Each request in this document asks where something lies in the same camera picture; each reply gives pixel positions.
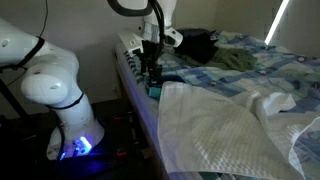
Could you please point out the black garment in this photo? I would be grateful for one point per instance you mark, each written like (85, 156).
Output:
(196, 46)

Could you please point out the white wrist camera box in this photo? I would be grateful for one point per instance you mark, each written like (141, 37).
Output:
(130, 41)

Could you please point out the black diagonal frame bar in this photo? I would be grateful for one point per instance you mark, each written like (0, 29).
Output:
(13, 100)

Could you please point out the white waffle towel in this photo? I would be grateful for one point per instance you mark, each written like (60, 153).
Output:
(206, 133)

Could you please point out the dark blue pillow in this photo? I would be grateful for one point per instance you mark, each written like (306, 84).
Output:
(190, 32)

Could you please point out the blue teal striped towel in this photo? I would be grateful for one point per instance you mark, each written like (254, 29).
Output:
(155, 93)

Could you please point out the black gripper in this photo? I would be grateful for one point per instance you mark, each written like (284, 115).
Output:
(151, 50)

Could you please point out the bed frame with mattress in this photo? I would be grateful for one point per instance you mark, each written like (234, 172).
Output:
(140, 100)

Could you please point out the olive green garment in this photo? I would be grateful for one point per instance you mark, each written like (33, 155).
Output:
(236, 59)

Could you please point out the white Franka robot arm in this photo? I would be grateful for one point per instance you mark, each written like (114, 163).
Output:
(71, 113)

